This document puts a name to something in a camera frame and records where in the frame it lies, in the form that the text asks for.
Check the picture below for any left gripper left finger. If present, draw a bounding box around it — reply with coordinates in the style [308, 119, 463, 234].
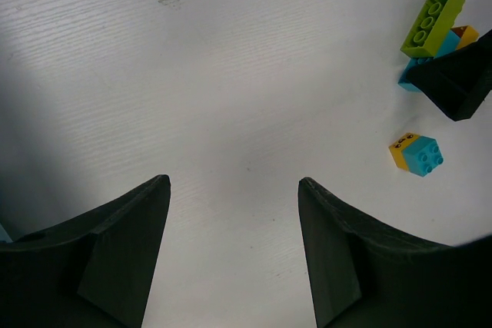
[1, 174, 171, 327]

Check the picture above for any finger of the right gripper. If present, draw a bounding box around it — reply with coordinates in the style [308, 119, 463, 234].
[406, 32, 491, 121]

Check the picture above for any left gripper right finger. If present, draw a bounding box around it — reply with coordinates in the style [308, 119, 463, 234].
[298, 177, 491, 327]

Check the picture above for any green blue yellow lego stack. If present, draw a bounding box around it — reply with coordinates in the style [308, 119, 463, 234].
[397, 0, 479, 92]

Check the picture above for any blue yellow lego cube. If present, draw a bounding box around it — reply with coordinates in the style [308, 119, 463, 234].
[388, 132, 444, 177]

